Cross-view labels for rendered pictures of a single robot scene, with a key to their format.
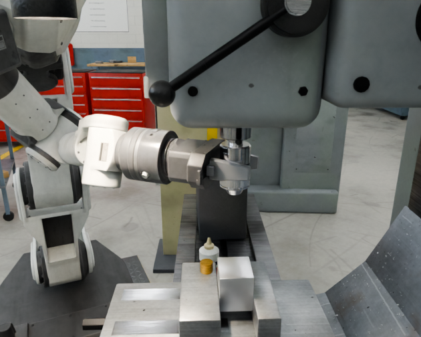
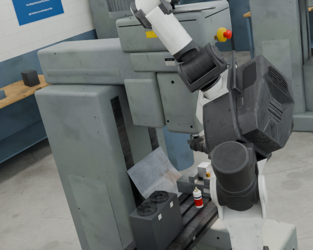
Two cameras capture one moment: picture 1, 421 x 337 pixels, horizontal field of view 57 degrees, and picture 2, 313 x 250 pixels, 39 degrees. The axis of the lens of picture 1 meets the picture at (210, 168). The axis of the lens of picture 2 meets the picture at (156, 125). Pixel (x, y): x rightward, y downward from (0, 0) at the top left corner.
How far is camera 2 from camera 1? 258 cm
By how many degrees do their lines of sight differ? 124
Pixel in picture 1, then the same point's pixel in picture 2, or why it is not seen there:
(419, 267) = (147, 170)
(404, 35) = not seen: hidden behind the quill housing
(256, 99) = not seen: hidden behind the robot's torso
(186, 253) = (195, 221)
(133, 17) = not seen: outside the picture
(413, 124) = (116, 146)
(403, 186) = (121, 167)
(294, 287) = (183, 179)
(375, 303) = (156, 187)
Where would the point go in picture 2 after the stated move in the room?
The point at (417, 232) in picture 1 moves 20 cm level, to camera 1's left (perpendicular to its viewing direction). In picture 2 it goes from (137, 168) to (166, 173)
